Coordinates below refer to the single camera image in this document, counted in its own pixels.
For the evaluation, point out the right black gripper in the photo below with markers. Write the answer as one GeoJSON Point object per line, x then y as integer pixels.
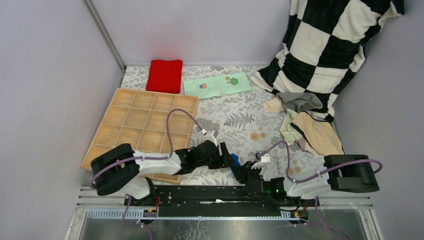
{"type": "Point", "coordinates": [246, 169]}

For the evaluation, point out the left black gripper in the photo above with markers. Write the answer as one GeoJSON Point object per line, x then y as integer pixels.
{"type": "Point", "coordinates": [224, 161]}

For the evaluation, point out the blue underwear with white lettering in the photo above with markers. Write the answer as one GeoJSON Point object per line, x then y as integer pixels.
{"type": "Point", "coordinates": [236, 164]}

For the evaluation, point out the beige cloth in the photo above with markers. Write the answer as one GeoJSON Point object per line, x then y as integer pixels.
{"type": "Point", "coordinates": [318, 133]}

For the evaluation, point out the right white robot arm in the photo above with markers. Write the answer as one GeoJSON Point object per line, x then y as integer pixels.
{"type": "Point", "coordinates": [349, 173]}

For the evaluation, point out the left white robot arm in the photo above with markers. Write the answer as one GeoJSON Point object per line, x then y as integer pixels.
{"type": "Point", "coordinates": [124, 170]}

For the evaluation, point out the floral patterned table mat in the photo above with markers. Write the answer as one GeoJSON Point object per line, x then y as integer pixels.
{"type": "Point", "coordinates": [241, 122]}

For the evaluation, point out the pale yellow cloth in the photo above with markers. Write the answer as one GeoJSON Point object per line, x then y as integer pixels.
{"type": "Point", "coordinates": [289, 133]}

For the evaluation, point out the cream cloth under grey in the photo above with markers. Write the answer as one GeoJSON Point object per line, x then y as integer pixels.
{"type": "Point", "coordinates": [273, 105]}

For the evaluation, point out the light green patterned cloth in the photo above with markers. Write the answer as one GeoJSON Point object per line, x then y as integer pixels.
{"type": "Point", "coordinates": [217, 86]}

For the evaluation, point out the wooden compartment tray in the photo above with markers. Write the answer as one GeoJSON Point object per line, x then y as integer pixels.
{"type": "Point", "coordinates": [151, 122]}

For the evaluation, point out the grey crumpled cloth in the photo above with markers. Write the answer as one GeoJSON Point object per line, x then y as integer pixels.
{"type": "Point", "coordinates": [299, 101]}

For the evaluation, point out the red folded cloth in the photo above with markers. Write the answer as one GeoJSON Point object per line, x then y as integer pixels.
{"type": "Point", "coordinates": [165, 76]}

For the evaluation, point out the black white checkered blanket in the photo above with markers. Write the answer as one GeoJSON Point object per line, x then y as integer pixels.
{"type": "Point", "coordinates": [324, 47]}

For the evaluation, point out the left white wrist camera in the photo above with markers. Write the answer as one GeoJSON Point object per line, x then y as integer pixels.
{"type": "Point", "coordinates": [209, 135]}

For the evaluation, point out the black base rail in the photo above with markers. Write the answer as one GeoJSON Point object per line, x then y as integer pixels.
{"type": "Point", "coordinates": [190, 201]}

